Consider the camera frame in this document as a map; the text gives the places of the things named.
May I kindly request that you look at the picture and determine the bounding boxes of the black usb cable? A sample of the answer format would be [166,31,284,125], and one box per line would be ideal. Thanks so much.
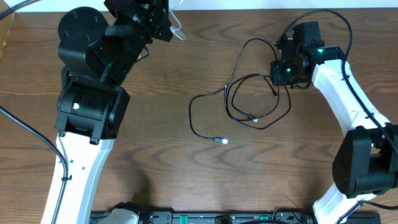
[223,73,292,131]
[188,37,279,145]

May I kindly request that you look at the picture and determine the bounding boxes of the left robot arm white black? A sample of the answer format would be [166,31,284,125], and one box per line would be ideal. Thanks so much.
[42,0,173,223]

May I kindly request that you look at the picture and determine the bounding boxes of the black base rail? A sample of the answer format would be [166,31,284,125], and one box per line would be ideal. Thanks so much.
[90,211,382,224]

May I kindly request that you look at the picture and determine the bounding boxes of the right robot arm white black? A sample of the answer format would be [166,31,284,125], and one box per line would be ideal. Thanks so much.
[270,21,397,223]

